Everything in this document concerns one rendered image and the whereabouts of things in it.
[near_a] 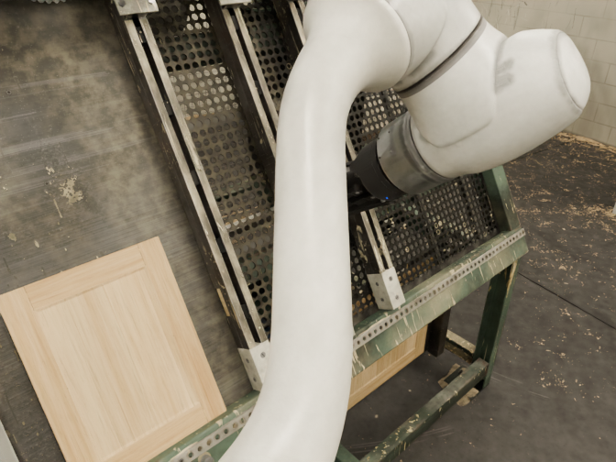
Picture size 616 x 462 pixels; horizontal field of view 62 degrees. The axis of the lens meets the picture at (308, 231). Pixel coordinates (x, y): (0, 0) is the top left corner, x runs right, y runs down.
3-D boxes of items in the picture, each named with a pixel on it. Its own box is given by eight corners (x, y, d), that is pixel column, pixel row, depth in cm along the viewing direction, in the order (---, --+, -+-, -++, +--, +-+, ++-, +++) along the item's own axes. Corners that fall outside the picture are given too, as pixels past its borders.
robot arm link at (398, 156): (405, 91, 55) (368, 115, 59) (412, 166, 52) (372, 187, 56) (460, 117, 60) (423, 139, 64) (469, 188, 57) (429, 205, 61)
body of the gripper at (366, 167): (423, 143, 64) (372, 171, 71) (372, 122, 59) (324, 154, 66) (428, 198, 61) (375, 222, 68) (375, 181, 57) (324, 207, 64)
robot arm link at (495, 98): (479, 144, 60) (407, 60, 57) (616, 75, 49) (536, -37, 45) (456, 205, 54) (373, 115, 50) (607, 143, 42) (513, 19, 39)
